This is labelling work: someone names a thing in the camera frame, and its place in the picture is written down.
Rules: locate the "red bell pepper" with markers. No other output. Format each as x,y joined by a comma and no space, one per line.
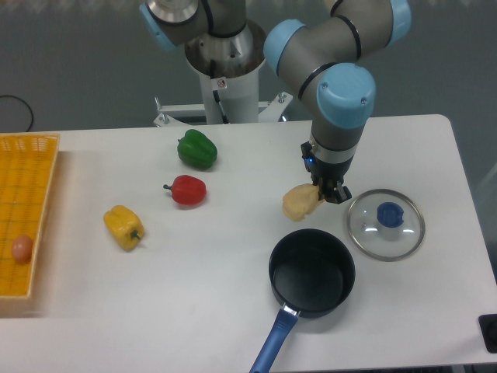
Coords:
187,190

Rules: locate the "green bell pepper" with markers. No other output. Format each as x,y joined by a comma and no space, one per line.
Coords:
197,150

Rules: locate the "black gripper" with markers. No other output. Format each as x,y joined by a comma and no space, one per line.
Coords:
327,177

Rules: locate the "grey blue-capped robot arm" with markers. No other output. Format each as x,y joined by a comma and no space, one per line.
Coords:
318,64

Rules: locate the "black corner device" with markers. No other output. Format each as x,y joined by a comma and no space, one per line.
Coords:
488,328

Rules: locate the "yellow plastic basket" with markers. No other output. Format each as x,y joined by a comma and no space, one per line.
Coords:
28,161

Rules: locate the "pale yellow bread loaf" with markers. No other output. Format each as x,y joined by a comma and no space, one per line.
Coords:
301,201

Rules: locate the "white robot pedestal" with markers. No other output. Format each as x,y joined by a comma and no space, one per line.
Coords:
228,72

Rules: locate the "brown egg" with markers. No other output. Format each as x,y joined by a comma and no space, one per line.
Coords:
22,249

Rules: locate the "yellow bell pepper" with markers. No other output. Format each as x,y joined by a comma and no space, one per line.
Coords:
125,227

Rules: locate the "glass lid with blue knob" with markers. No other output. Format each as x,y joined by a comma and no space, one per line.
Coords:
385,225

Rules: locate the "black pot with blue handle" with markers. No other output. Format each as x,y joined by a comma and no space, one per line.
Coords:
311,274

